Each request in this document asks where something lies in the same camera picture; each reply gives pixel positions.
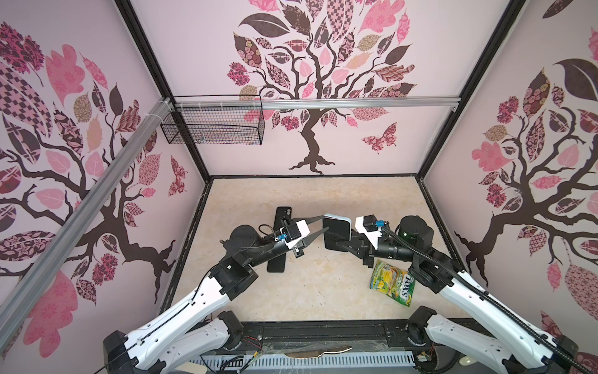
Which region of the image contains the aluminium rail back wall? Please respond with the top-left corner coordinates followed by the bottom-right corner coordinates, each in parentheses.
top-left (175, 96), bottom-right (461, 110)

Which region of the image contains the black phone case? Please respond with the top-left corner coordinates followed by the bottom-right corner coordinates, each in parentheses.
top-left (273, 207), bottom-right (292, 231)

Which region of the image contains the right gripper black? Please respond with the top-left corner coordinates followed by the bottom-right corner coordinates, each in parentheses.
top-left (336, 231), bottom-right (417, 269)

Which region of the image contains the white spoon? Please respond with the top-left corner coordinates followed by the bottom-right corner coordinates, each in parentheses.
top-left (459, 356), bottom-right (476, 366)

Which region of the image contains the black phone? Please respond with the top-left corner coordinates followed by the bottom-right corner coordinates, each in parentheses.
top-left (322, 213), bottom-right (352, 252)

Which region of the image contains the aluminium rail left wall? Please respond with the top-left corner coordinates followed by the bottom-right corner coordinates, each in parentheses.
top-left (1, 98), bottom-right (172, 349)

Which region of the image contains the white perforated cable tray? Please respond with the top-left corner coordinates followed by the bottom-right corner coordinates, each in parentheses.
top-left (190, 352), bottom-right (415, 372)

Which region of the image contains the green yellow candy bag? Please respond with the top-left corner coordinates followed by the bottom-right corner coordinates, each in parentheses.
top-left (370, 260), bottom-right (416, 307)

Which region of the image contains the wooden knife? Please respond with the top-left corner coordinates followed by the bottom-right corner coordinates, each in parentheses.
top-left (285, 345), bottom-right (353, 359)

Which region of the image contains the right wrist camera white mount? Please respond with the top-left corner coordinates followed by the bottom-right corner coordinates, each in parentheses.
top-left (355, 214), bottom-right (386, 249)

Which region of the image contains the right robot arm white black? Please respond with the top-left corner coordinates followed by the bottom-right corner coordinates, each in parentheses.
top-left (323, 215), bottom-right (588, 373)

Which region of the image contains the black smartphone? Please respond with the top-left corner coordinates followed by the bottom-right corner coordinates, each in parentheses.
top-left (266, 255), bottom-right (286, 274)

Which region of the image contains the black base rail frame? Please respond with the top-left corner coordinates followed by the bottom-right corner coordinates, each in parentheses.
top-left (177, 319), bottom-right (468, 370)

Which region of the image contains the black wire basket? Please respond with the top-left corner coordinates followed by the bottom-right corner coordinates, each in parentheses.
top-left (160, 93), bottom-right (266, 146)

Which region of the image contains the aluminium rail wall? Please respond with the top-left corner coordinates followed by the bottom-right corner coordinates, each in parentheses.
top-left (175, 96), bottom-right (461, 110)
top-left (1, 98), bottom-right (172, 349)

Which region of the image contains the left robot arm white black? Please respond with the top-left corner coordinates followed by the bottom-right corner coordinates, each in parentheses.
top-left (103, 217), bottom-right (329, 373)

